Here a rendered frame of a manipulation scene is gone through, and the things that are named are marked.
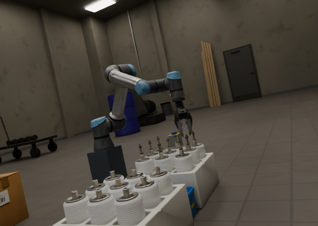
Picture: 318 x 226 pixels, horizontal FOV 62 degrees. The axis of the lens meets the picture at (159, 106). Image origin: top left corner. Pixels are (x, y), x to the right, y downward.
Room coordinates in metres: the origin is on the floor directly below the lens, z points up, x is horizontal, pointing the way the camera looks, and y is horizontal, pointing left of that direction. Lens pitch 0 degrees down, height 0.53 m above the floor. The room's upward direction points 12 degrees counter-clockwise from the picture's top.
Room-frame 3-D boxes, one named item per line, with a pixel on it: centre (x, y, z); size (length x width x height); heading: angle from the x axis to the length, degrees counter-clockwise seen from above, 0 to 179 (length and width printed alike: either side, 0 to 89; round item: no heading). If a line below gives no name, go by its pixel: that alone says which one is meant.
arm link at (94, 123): (1.96, 0.45, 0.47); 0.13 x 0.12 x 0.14; 131
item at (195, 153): (1.49, -0.12, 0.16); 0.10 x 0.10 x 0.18
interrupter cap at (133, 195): (0.89, 0.17, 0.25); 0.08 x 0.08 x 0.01
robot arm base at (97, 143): (1.95, 0.46, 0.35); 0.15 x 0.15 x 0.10
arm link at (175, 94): (1.50, -0.11, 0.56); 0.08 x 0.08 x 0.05
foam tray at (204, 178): (1.54, -0.01, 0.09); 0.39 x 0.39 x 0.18; 65
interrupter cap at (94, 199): (0.95, 0.27, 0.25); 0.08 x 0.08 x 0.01
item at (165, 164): (1.43, 0.04, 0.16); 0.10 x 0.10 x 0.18
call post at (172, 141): (1.83, -0.06, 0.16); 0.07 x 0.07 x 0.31; 65
